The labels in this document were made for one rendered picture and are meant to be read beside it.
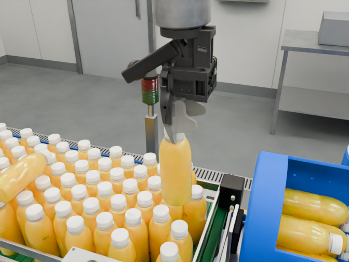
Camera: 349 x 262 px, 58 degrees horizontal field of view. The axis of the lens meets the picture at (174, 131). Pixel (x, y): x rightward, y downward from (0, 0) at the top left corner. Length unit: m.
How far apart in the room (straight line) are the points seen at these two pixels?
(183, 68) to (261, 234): 0.36
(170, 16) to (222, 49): 3.58
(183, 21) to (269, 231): 0.42
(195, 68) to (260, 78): 3.57
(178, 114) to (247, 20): 3.41
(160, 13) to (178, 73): 0.09
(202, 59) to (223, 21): 3.47
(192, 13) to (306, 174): 0.55
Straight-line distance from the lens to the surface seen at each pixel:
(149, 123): 1.17
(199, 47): 0.51
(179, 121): 0.56
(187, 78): 0.51
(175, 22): 0.48
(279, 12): 3.88
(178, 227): 0.76
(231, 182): 1.02
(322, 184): 0.91
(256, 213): 0.67
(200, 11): 0.49
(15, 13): 5.51
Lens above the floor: 1.64
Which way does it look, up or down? 30 degrees down
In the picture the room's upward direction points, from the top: straight up
